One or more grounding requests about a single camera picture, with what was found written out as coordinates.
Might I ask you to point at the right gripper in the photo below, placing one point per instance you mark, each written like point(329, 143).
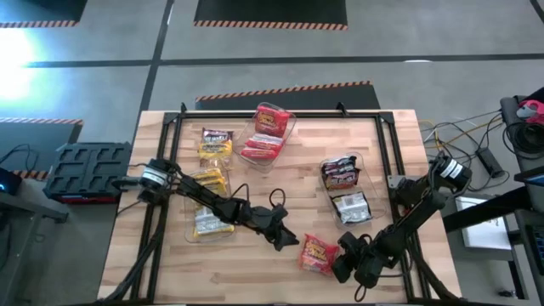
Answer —
point(359, 246)

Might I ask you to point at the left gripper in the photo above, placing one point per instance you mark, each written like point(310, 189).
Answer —
point(265, 219)

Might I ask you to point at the clear plastic bin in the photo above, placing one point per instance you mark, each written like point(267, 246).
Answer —
point(378, 200)
point(259, 165)
point(189, 229)

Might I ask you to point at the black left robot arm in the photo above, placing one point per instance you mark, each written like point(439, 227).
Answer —
point(204, 197)

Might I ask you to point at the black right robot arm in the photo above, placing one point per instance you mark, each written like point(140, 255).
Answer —
point(416, 212)

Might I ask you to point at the white box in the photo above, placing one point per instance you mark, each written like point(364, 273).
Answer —
point(484, 236)

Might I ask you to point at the black hazard-striped floor mat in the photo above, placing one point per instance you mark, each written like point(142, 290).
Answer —
point(272, 10)
point(42, 10)
point(297, 100)
point(42, 132)

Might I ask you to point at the black diagonal beam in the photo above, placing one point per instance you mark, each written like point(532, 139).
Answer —
point(489, 210)

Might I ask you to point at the small black floor object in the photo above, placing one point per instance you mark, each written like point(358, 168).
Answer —
point(506, 293)

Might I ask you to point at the black power brick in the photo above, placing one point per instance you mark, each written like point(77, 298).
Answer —
point(491, 162)

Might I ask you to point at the dark keyboard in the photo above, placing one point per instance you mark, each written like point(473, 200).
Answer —
point(537, 246)

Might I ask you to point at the dark tablet screen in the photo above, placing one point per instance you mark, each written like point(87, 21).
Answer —
point(533, 178)

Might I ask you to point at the black tray left of table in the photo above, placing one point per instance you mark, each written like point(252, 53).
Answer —
point(85, 170)

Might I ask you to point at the grey equipment cart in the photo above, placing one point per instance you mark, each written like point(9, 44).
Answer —
point(509, 111)

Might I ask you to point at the pink and white tool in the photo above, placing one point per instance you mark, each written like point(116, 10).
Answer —
point(531, 108)

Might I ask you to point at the grey side desk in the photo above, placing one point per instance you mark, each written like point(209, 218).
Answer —
point(25, 206)

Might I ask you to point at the black device with blue light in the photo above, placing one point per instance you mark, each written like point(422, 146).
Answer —
point(10, 180)

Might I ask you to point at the grey metal bracket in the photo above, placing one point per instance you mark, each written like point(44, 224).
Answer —
point(394, 180)

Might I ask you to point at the black frame knob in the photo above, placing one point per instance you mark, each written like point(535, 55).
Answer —
point(340, 107)
point(183, 107)

